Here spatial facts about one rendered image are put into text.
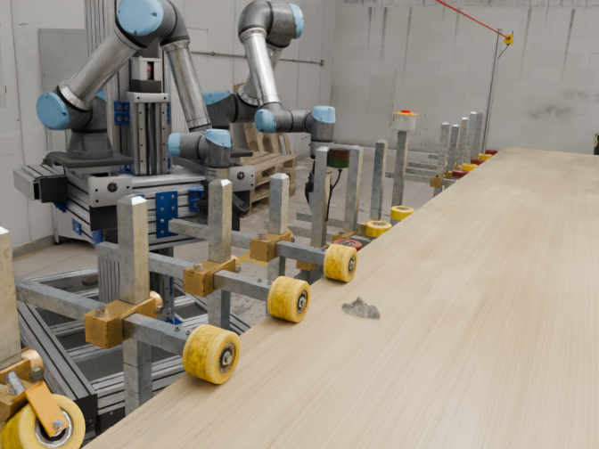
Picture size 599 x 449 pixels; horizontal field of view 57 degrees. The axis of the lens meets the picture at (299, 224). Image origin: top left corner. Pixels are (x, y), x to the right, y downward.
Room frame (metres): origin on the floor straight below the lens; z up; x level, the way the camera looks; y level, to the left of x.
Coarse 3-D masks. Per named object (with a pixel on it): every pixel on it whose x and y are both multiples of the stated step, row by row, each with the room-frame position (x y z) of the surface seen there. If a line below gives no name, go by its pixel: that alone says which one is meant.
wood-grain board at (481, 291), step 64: (448, 192) 2.26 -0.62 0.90; (512, 192) 2.33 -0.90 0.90; (576, 192) 2.40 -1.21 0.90; (384, 256) 1.39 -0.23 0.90; (448, 256) 1.42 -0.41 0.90; (512, 256) 1.45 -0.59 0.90; (576, 256) 1.48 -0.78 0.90; (320, 320) 0.98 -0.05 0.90; (384, 320) 1.00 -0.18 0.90; (448, 320) 1.01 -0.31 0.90; (512, 320) 1.03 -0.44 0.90; (576, 320) 1.04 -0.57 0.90; (192, 384) 0.74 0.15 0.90; (256, 384) 0.74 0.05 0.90; (320, 384) 0.75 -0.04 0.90; (384, 384) 0.76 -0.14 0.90; (448, 384) 0.77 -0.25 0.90; (512, 384) 0.78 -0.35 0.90; (576, 384) 0.79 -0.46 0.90; (128, 448) 0.59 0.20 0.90; (192, 448) 0.59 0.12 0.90; (256, 448) 0.60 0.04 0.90; (320, 448) 0.60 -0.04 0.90; (384, 448) 0.61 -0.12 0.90; (448, 448) 0.62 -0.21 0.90; (512, 448) 0.62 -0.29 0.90; (576, 448) 0.63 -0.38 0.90
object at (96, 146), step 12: (72, 132) 1.88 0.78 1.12; (84, 132) 1.86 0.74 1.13; (96, 132) 1.88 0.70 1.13; (72, 144) 1.86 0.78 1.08; (84, 144) 1.85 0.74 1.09; (96, 144) 1.87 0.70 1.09; (108, 144) 1.92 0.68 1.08; (72, 156) 1.85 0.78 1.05; (84, 156) 1.84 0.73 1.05; (96, 156) 1.86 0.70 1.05; (108, 156) 1.89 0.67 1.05
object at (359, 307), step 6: (360, 300) 1.05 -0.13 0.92; (342, 306) 1.04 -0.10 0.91; (348, 306) 1.03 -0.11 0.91; (354, 306) 1.02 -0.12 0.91; (360, 306) 1.02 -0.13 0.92; (366, 306) 1.02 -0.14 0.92; (372, 306) 1.03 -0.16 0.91; (354, 312) 1.02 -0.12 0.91; (360, 312) 1.01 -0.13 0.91; (366, 312) 1.01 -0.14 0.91; (372, 312) 1.01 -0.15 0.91; (378, 312) 1.01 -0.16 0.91; (372, 318) 1.00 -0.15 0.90
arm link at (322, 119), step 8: (312, 112) 1.80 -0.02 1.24; (320, 112) 1.77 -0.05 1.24; (328, 112) 1.77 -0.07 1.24; (312, 120) 1.79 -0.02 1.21; (320, 120) 1.77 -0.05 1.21; (328, 120) 1.77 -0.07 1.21; (312, 128) 1.79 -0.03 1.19; (320, 128) 1.77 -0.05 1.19; (328, 128) 1.77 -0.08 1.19; (312, 136) 1.79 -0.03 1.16; (320, 136) 1.77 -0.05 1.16; (328, 136) 1.77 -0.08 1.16
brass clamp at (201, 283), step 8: (232, 256) 1.13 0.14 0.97; (208, 264) 1.07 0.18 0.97; (216, 264) 1.07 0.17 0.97; (224, 264) 1.08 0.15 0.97; (232, 264) 1.10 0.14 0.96; (240, 264) 1.13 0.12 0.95; (184, 272) 1.03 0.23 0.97; (192, 272) 1.03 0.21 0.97; (200, 272) 1.02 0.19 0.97; (208, 272) 1.03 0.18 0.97; (216, 272) 1.05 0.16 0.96; (232, 272) 1.10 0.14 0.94; (184, 280) 1.03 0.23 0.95; (192, 280) 1.03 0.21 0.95; (200, 280) 1.02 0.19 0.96; (208, 280) 1.03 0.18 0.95; (184, 288) 1.03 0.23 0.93; (192, 288) 1.03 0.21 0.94; (200, 288) 1.02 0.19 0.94; (208, 288) 1.03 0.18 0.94; (216, 288) 1.05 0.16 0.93; (200, 296) 1.02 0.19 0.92
